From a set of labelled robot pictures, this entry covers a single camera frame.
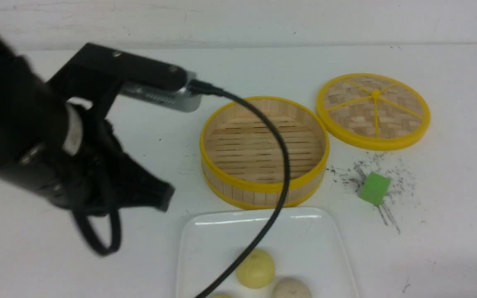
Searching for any yellow bamboo steamer lid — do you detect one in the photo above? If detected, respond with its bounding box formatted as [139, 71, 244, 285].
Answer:
[316, 73, 431, 151]

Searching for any yellow bamboo steamer basket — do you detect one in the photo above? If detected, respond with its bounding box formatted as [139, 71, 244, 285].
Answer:
[200, 96, 330, 209]

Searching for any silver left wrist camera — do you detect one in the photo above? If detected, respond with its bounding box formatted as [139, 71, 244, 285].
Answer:
[48, 42, 201, 119]

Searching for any white rectangular plate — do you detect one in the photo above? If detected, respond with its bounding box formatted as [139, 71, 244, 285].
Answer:
[176, 207, 359, 298]

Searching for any yellow steamed bun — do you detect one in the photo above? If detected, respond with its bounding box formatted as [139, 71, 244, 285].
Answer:
[211, 293, 232, 298]
[235, 249, 276, 290]

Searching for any black camera cable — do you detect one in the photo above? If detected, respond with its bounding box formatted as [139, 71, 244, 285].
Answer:
[71, 79, 292, 298]

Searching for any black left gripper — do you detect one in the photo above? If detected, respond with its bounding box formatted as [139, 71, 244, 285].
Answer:
[50, 106, 175, 215]

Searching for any green foam block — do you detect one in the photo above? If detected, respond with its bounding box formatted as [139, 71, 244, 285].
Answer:
[359, 172, 391, 207]

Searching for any white steamed bun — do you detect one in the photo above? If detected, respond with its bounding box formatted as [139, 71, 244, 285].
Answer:
[271, 278, 312, 298]

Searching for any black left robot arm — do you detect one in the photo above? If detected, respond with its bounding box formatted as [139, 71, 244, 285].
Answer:
[0, 37, 182, 216]

